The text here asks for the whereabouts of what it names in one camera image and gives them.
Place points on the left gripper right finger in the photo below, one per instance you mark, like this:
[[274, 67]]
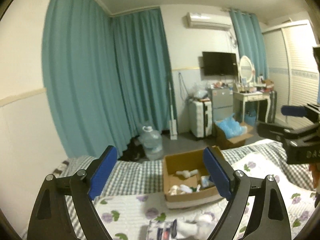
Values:
[[268, 219]]

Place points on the grey mini fridge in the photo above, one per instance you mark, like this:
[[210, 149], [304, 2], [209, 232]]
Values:
[[222, 103]]

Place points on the white dressing table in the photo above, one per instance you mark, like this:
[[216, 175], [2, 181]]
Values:
[[253, 97]]

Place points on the dark striped suitcase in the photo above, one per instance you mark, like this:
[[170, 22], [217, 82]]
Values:
[[263, 107]]

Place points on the white air conditioner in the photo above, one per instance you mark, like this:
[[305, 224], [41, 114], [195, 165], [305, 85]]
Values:
[[209, 21]]

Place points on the white socks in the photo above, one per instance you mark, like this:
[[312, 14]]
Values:
[[188, 189]]

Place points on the white suitcase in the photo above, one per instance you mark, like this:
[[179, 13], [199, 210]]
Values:
[[200, 118]]

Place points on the large clear water jug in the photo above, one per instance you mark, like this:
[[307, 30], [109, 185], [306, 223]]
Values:
[[151, 140]]

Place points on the white louvred wardrobe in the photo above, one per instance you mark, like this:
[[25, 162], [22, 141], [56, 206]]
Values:
[[292, 68]]

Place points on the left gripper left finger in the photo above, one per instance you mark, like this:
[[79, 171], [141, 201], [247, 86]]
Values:
[[50, 218]]

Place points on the white floral quilt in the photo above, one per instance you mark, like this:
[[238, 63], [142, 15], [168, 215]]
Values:
[[139, 216]]

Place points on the green window curtain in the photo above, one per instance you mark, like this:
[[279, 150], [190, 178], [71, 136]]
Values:
[[250, 40]]

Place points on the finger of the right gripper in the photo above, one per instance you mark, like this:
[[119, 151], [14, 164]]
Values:
[[295, 111], [280, 133]]

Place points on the white oval vanity mirror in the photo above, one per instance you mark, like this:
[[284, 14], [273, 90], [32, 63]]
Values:
[[246, 69]]

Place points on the grey checked blanket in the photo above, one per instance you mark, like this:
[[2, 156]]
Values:
[[137, 178]]

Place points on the black wall television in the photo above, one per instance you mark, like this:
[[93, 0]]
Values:
[[218, 63]]

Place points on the cream cloth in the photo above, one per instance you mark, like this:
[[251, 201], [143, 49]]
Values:
[[174, 190]]

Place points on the open cardboard box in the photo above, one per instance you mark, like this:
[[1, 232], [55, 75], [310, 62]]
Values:
[[186, 161]]

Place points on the blue bubble wrap pile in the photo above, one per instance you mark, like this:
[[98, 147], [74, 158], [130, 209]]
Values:
[[231, 127]]

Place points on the white flat mop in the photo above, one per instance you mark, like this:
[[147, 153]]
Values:
[[172, 123]]

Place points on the clear plastic bag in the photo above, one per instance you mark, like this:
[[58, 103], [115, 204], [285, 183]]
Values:
[[199, 91]]

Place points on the large green curtain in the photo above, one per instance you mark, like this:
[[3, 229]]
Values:
[[106, 77]]

